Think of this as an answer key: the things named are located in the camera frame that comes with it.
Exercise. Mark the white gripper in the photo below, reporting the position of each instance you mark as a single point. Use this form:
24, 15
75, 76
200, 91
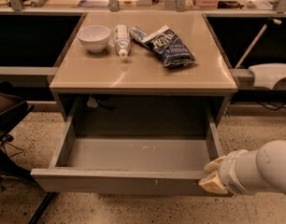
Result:
229, 171

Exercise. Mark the grey top drawer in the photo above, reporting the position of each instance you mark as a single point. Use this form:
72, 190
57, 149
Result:
133, 145

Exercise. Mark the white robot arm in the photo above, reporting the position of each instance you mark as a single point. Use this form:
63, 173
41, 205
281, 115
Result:
271, 165

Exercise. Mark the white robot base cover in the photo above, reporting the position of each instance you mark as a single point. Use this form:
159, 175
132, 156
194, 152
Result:
267, 75

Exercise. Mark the grey drawer cabinet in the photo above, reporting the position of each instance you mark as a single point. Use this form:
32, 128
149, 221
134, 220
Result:
141, 72

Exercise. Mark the blue vinegar chip bag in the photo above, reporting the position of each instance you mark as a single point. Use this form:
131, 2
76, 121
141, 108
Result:
166, 44

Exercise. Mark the clear plastic water bottle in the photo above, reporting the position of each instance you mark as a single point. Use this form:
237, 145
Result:
122, 40

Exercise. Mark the dark clutter on shelf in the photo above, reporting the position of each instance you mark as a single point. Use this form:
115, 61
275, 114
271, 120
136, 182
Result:
229, 4

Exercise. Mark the white ceramic bowl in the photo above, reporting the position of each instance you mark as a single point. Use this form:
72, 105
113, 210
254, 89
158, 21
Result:
94, 38

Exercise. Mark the black office chair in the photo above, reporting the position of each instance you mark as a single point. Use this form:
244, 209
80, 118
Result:
25, 143

